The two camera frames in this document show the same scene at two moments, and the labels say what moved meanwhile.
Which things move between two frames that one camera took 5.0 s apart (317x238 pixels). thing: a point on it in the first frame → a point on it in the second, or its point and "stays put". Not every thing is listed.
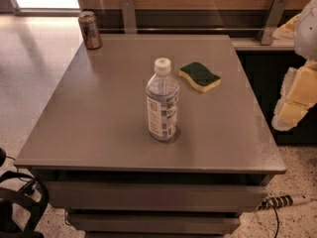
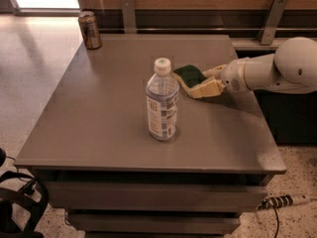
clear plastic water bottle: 162,102 stays put
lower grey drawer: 154,223 stays put
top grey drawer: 156,197 stays put
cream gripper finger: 287,30 → 215,71
